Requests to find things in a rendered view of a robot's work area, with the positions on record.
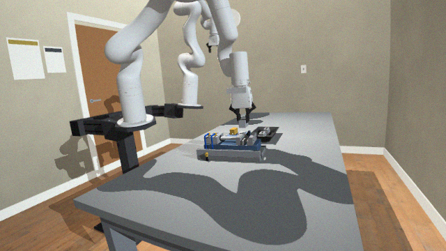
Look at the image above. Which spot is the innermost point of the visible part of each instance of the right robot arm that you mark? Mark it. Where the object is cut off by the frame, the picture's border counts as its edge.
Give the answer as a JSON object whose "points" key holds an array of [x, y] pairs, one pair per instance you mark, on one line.
{"points": [[124, 48]]}

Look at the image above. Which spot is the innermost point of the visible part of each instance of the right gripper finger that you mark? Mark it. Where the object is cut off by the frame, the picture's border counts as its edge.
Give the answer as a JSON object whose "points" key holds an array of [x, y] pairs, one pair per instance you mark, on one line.
{"points": [[248, 111], [237, 112]]}

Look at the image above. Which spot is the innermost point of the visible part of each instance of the yellow rectangular block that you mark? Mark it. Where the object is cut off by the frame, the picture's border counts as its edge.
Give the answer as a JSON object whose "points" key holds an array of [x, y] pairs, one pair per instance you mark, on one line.
{"points": [[233, 131]]}

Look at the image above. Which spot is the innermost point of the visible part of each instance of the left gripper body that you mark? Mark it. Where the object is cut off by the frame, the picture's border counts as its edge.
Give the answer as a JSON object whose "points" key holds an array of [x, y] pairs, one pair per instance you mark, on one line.
{"points": [[213, 40]]}

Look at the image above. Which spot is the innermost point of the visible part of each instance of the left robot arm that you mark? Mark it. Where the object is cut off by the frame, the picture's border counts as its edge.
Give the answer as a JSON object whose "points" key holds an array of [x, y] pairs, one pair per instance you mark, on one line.
{"points": [[196, 58]]}

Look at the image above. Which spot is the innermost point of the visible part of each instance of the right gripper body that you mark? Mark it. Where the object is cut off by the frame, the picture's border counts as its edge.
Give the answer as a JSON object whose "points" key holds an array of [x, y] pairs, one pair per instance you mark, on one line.
{"points": [[242, 100]]}

